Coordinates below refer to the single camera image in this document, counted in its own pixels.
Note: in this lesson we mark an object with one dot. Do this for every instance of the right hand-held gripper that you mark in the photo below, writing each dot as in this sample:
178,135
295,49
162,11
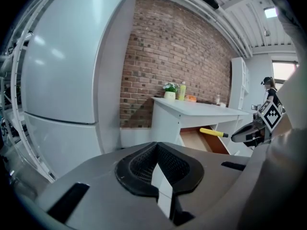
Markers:
271,115

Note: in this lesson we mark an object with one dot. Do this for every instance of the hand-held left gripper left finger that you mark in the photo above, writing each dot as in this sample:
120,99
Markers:
96,188

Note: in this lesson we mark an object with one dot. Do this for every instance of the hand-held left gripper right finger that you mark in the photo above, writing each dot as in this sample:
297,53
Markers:
211,176

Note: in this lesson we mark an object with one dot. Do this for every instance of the wooden drawer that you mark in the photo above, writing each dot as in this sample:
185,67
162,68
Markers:
199,140

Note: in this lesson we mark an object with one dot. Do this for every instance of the person's right forearm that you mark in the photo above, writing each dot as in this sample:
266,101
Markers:
281,126

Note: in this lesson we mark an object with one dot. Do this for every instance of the person's grey shirt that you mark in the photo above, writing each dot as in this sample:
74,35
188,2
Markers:
275,176

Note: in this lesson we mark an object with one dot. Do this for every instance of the small white bottle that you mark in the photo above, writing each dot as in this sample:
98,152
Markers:
218,99

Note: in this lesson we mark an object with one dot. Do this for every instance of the tall white cabinet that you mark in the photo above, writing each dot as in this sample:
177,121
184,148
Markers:
238,85

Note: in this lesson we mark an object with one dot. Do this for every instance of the white desk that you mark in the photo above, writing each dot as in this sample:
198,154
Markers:
192,111

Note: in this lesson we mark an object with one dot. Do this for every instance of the orange food item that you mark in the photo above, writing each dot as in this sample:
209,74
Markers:
191,98

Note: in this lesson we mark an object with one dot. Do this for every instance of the window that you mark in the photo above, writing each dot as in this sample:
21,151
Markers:
283,71

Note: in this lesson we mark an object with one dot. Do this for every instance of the yellow bottle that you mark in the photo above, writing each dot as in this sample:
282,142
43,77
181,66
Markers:
182,92

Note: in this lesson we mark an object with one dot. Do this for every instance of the potted plant in white pot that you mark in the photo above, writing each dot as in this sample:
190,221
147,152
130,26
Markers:
170,91

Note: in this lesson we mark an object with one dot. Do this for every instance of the grey refrigerator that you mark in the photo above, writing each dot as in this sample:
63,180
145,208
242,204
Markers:
64,80

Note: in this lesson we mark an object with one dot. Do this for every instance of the white metal shelf rack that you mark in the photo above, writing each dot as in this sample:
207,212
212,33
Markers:
16,99

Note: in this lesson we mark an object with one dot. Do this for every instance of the square ceiling light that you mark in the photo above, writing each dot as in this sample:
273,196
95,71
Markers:
270,12

